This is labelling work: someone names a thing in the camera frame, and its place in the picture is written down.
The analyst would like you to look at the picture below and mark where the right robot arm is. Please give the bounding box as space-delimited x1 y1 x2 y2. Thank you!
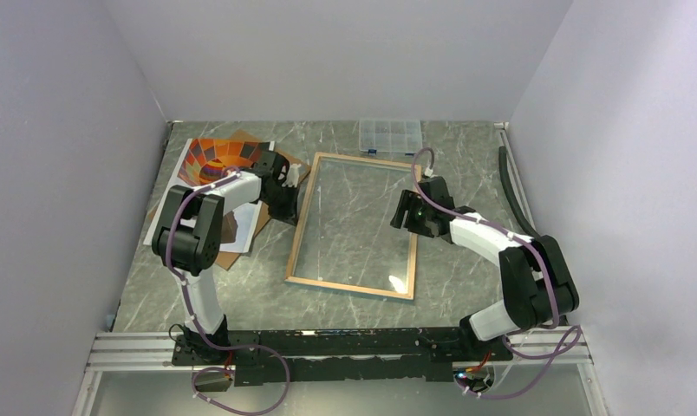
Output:
390 176 580 360

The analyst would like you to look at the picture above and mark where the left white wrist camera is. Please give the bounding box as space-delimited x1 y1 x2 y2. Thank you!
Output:
283 164 302 188

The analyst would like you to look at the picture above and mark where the black hose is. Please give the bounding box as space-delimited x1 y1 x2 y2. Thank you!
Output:
498 145 542 239

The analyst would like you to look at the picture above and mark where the aluminium rail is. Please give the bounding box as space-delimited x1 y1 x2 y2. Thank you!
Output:
87 326 594 371

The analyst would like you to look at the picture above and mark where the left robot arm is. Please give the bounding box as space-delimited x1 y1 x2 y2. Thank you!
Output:
151 151 307 364

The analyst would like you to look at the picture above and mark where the black base bar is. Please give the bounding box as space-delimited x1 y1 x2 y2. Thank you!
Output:
171 327 512 386

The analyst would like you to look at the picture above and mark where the clear plastic organizer box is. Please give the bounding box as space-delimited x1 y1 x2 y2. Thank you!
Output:
359 119 423 154

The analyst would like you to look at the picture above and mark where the blue picture frame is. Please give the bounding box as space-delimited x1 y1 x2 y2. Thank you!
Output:
284 151 423 302

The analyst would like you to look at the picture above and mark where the clear glass pane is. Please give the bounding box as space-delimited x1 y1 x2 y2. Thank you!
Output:
293 157 417 293

